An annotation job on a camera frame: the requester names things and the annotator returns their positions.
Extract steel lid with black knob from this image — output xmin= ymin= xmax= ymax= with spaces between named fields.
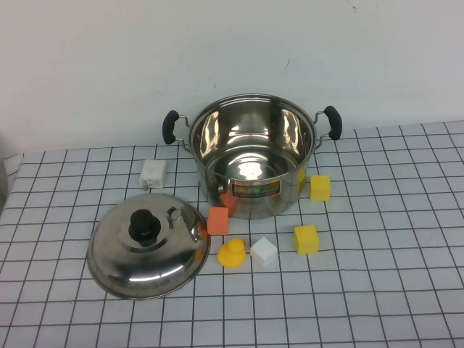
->
xmin=86 ymin=192 xmax=212 ymax=300

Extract orange foam cube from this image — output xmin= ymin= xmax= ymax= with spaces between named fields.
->
xmin=207 ymin=207 xmax=231 ymax=237

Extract white charger plug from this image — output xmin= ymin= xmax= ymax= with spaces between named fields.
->
xmin=139 ymin=158 xmax=168 ymax=191

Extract yellow rubber duck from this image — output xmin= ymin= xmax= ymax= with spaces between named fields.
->
xmin=216 ymin=238 xmax=249 ymax=269

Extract white foam cube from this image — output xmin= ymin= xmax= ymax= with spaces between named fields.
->
xmin=249 ymin=236 xmax=279 ymax=268

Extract yellow foam cube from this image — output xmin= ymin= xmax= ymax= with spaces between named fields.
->
xmin=293 ymin=224 xmax=320 ymax=256
xmin=310 ymin=175 xmax=332 ymax=202

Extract stainless steel pot black handles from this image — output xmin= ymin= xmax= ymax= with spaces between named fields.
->
xmin=162 ymin=94 xmax=344 ymax=221

